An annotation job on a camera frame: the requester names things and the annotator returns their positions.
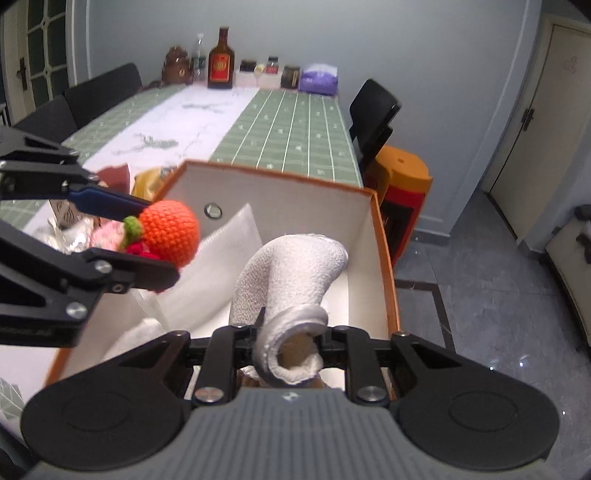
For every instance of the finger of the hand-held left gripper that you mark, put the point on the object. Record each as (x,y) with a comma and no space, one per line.
(129,273)
(106,198)

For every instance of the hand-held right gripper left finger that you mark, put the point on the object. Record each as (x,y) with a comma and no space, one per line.
(226,346)

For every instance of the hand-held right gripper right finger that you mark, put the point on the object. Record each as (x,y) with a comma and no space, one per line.
(364,364)

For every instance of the orange crochet fruit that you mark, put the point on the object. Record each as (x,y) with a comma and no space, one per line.
(171,230)

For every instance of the orange cardboard box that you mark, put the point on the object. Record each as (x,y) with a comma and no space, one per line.
(295,207)

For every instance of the dark red packet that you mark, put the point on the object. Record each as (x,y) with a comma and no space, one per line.
(115,176)

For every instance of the pink white crochet toy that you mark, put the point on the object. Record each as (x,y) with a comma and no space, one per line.
(106,236)

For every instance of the yellow snack packet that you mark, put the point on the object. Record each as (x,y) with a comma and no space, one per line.
(147,184)

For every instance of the wooden radio model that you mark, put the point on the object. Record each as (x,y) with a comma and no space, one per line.
(64,212)

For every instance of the crumpled silver plastic bag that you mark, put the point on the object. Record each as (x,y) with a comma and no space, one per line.
(69,237)

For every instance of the white printed table runner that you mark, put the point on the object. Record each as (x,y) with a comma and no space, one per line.
(184,120)

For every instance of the brown bear figure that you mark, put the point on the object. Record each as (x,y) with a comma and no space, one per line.
(177,67)

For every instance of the glass panel door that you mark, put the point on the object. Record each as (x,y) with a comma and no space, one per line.
(41,46)

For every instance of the clear water bottle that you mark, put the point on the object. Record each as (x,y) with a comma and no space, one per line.
(199,60)

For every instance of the brown glass bottle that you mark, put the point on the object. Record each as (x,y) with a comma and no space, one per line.
(220,67)

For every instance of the white flat box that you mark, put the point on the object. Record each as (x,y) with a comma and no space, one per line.
(251,81)

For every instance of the small black jar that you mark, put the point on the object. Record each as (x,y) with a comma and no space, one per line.
(247,65)

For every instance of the orange red stool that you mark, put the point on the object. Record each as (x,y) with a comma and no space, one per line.
(406,171)

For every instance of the small white cup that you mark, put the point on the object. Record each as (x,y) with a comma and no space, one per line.
(259,69)

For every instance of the small red label bottle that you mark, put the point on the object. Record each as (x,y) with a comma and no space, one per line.
(272,66)

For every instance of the dark glass jar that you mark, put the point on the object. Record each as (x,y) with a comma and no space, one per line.
(290,77)

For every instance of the beige upholstered furniture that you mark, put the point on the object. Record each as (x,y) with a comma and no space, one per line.
(572,277)

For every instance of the purple tissue pack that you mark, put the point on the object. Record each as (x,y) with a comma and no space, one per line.
(318,82)

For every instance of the cream plain door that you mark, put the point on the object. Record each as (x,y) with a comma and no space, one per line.
(549,129)

